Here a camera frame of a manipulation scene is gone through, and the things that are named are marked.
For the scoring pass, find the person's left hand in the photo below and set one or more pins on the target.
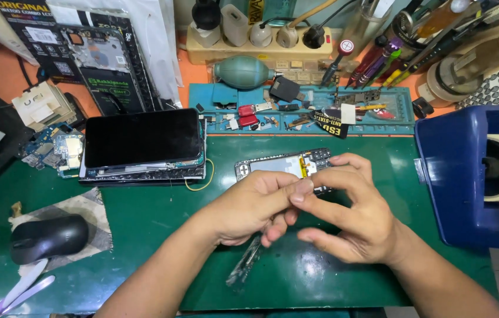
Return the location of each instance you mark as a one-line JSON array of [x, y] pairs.
[[245, 207]]

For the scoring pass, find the person's right hand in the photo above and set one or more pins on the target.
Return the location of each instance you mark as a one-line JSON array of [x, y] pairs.
[[359, 221]]

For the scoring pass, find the clear plastic film strip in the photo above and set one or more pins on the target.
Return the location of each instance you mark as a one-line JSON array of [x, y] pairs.
[[245, 263]]

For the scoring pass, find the yellow rubber band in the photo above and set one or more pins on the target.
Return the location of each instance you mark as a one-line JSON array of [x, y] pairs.
[[208, 176]]

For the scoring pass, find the red flash drive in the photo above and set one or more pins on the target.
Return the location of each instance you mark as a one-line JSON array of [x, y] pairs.
[[246, 110], [248, 121]]

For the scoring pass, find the green cutting mat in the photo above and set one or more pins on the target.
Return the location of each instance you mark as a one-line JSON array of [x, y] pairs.
[[152, 221]]

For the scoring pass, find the black tweezers package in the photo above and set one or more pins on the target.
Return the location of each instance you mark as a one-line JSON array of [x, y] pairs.
[[331, 126]]

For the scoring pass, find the blue tape dispenser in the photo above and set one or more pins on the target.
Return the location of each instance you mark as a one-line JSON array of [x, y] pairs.
[[452, 176]]

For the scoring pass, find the stack of phone frames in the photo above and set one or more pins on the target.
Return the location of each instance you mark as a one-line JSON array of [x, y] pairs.
[[143, 175]]

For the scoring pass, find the blue tool tray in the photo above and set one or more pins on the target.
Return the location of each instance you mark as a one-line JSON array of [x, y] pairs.
[[399, 119]]

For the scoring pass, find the yellow pen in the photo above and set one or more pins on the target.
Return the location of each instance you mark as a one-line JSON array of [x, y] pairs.
[[371, 107]]

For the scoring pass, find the black smartphone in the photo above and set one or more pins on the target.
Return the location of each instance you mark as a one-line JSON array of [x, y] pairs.
[[143, 137]]

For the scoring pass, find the black card reader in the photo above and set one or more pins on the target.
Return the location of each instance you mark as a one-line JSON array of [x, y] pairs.
[[284, 89]]

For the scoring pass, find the small black clip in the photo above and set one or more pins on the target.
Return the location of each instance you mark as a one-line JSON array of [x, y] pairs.
[[422, 108]]

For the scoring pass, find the green rubber air blower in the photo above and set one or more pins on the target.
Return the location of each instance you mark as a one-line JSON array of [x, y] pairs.
[[242, 72]]

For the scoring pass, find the beige power strip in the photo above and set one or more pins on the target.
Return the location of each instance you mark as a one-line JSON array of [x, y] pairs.
[[231, 55]]

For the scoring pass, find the yellow screwdriver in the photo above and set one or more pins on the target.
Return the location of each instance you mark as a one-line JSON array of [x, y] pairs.
[[401, 73]]

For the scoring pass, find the black screwdriver red cap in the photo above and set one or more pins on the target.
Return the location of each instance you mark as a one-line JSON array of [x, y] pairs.
[[335, 64]]

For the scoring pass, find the grey checked cloth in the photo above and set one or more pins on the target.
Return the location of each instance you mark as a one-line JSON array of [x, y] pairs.
[[86, 207]]

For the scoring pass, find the purple screwdriver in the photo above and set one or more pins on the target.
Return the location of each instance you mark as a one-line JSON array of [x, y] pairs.
[[379, 62]]

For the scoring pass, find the white round plug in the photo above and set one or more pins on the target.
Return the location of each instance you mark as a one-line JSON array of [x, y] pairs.
[[260, 35]]

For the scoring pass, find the beige round plug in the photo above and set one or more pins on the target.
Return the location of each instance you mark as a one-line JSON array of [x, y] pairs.
[[287, 37]]

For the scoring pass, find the clear bottle brass cap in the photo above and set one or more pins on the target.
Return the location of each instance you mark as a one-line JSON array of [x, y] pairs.
[[457, 75]]

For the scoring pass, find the black round plug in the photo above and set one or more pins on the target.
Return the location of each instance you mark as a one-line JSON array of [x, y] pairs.
[[314, 37]]

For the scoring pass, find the white charger block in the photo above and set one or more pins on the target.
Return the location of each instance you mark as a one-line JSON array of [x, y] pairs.
[[235, 24]]

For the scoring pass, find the sheet of black round stickers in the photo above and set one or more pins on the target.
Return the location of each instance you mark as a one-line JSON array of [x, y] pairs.
[[490, 90]]

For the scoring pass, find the black and white adapter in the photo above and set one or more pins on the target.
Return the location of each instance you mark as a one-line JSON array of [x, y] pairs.
[[205, 22]]

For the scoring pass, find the white plastic bag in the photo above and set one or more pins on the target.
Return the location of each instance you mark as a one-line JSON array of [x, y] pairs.
[[156, 39]]

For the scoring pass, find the heap of blue circuit boards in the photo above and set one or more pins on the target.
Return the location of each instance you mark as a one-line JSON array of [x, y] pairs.
[[55, 150]]

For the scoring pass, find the clear glass jar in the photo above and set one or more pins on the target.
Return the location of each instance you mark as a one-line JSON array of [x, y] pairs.
[[364, 22]]

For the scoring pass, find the black computer mouse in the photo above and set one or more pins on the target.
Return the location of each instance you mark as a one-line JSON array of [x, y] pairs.
[[48, 238]]

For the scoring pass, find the black screen package box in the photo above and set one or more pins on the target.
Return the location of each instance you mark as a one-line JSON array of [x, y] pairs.
[[33, 35]]

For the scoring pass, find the opened phone frame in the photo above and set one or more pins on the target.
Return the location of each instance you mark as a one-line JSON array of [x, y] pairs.
[[271, 165]]

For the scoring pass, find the metal phone bracket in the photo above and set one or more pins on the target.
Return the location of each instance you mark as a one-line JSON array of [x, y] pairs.
[[357, 97]]

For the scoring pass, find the phone frame with black battery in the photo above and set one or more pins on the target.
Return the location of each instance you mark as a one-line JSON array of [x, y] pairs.
[[108, 84]]

